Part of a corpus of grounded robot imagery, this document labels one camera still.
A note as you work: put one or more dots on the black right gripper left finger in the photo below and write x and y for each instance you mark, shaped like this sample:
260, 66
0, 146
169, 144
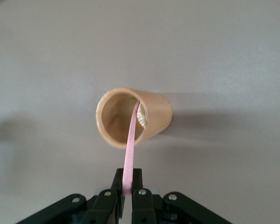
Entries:
102, 210

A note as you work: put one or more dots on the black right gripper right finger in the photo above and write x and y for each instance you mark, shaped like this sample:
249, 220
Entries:
144, 210

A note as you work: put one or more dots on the pink chopstick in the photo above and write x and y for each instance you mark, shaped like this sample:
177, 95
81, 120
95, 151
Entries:
130, 151

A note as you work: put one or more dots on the wooden cup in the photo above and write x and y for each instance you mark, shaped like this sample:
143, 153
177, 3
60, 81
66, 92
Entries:
156, 114

